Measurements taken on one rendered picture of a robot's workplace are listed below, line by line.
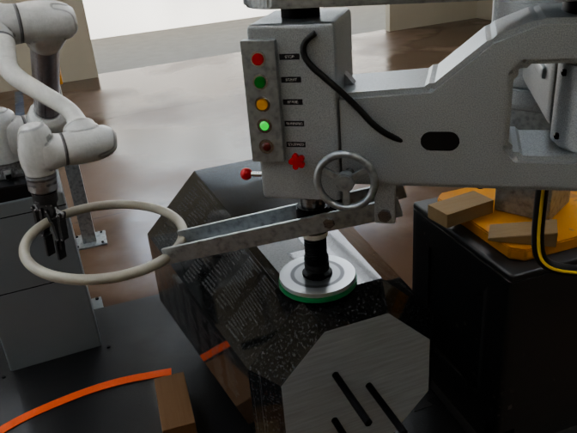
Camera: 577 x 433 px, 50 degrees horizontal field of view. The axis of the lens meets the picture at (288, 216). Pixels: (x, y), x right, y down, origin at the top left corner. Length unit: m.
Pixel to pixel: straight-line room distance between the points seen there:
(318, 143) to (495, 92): 0.40
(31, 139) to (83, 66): 6.83
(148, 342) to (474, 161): 1.99
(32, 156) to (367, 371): 1.15
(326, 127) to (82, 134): 0.85
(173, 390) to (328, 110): 1.46
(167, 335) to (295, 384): 1.41
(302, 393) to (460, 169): 0.74
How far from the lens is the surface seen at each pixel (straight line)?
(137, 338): 3.08
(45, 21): 2.36
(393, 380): 1.88
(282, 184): 1.53
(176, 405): 2.48
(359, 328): 1.71
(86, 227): 4.04
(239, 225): 1.80
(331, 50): 1.40
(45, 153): 1.98
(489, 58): 1.39
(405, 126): 1.43
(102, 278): 1.75
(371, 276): 1.78
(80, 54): 8.75
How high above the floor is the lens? 1.76
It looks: 26 degrees down
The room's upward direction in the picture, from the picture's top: 5 degrees counter-clockwise
